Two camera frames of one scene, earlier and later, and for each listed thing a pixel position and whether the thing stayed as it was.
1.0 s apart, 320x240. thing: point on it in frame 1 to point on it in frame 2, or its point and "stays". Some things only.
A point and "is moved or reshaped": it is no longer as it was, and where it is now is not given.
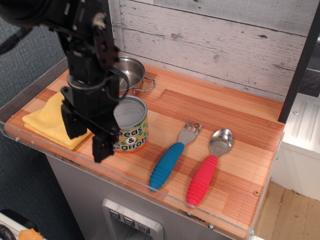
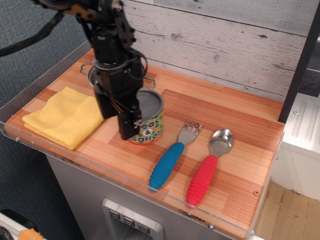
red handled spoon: [220, 139] stays
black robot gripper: [92, 104] to [121, 78]
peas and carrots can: [130, 117] is moved or reshaped
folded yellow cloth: [46, 121] stays
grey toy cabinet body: [83, 192] stays
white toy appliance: [297, 163] stays
